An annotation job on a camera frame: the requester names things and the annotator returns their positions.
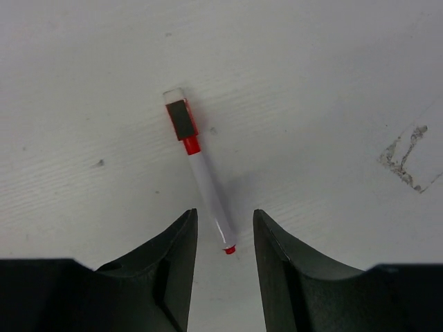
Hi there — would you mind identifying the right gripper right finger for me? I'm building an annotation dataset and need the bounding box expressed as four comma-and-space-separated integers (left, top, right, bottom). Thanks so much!
253, 210, 442, 331

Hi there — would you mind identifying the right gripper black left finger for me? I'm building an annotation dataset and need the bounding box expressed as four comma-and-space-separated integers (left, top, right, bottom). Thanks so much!
1, 210, 198, 331

